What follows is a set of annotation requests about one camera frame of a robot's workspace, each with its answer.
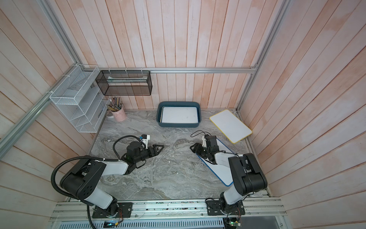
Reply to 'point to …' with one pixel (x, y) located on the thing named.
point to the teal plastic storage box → (178, 104)
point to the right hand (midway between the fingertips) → (193, 148)
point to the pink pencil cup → (119, 116)
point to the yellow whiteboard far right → (231, 126)
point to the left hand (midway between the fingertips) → (161, 149)
